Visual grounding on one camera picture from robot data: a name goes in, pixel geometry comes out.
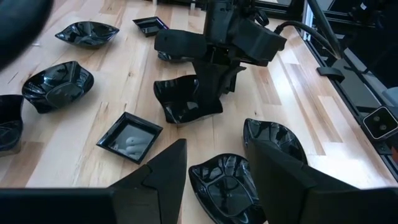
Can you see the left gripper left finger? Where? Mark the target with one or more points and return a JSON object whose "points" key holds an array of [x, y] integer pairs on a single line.
{"points": [[161, 186]]}

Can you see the table-level camera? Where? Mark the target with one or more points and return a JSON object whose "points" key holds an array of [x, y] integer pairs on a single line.
{"points": [[381, 123]]}

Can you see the black leaf-shaped mini plate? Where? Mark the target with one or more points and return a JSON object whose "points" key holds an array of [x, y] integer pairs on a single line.
{"points": [[87, 32], [168, 57], [273, 133], [57, 85]]}

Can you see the black table clamp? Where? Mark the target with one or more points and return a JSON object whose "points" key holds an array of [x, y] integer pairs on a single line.
{"points": [[331, 74]]}

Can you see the black small square mini plate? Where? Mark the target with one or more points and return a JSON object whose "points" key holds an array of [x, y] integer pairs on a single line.
{"points": [[150, 25], [129, 137]]}

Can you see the black wavy square mini plate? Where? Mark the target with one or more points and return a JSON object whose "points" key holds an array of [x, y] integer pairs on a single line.
{"points": [[9, 124], [174, 99]]}

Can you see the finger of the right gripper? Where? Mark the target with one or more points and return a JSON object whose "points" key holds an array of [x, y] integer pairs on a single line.
{"points": [[258, 40], [180, 43]]}

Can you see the large dark bowl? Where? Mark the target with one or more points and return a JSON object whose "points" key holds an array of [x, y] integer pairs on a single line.
{"points": [[224, 186]]}

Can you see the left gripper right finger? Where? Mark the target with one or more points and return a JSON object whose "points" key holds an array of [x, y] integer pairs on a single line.
{"points": [[286, 193]]}

